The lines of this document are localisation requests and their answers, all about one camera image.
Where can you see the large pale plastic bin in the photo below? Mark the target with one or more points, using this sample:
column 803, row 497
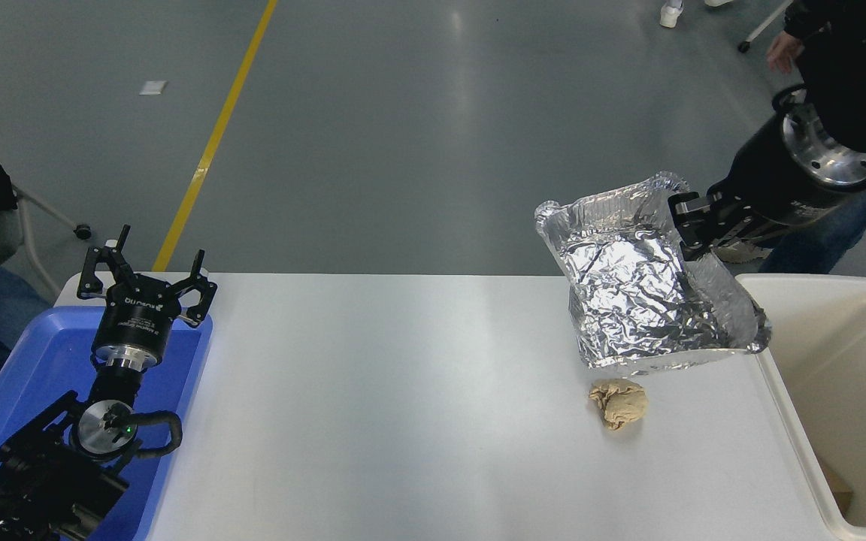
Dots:
column 854, row 376

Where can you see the blue plastic tray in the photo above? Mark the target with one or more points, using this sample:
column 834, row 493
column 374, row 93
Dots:
column 34, row 376

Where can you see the person standing by arm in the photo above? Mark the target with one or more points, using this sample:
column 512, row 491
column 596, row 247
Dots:
column 839, row 240

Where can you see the silver foil tray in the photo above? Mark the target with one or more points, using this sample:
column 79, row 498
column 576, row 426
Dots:
column 628, row 293

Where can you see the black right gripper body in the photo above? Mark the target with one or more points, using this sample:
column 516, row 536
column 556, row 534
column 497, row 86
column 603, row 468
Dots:
column 767, row 188

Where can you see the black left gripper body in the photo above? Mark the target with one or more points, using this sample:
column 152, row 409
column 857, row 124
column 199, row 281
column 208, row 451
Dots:
column 134, row 319

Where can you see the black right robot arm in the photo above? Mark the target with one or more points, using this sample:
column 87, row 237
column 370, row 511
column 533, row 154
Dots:
column 854, row 90

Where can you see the white paper scrap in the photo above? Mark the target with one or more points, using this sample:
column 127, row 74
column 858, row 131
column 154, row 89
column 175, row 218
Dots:
column 152, row 88

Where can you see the crumpled tan paper ball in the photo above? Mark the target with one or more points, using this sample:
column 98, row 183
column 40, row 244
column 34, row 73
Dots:
column 619, row 402

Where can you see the white chair leg with caster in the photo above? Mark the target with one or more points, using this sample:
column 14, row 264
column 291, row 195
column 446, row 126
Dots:
column 764, row 26

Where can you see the person's hand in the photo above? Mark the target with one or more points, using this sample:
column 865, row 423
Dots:
column 784, row 52

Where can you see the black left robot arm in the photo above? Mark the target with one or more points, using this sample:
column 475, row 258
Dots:
column 42, row 481

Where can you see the walking person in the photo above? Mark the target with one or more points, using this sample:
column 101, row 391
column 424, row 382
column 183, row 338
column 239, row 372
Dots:
column 670, row 15

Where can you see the white office chair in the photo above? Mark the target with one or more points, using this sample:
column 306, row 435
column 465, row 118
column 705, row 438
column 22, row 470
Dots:
column 27, row 218

